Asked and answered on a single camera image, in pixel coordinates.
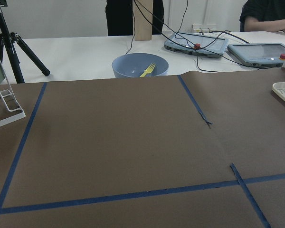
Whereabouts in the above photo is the blue bowl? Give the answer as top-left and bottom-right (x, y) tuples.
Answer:
(112, 53), (169, 78)

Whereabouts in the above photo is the yellow plastic fork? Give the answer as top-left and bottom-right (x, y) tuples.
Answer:
(140, 63), (156, 77)

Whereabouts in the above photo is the left teach pendant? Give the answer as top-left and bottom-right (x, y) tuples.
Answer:
(164, 32), (228, 58)

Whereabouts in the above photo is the teach pendant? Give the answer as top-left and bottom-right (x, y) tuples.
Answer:
(164, 32), (228, 58)
(228, 43), (285, 68)

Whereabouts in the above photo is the standing person in black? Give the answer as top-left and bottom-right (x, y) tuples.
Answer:
(105, 0), (164, 36)

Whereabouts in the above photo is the right teach pendant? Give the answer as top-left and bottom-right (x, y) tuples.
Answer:
(228, 43), (285, 68)

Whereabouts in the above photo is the seated person in black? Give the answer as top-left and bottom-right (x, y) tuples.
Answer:
(239, 0), (285, 33)

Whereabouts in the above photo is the cardboard post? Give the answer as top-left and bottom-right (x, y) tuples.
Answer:
(133, 0), (153, 41)

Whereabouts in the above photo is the white wire rack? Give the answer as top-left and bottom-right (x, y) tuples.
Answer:
(0, 60), (26, 127)

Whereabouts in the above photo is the black camera tripod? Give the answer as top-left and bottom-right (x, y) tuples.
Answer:
(0, 0), (50, 83)

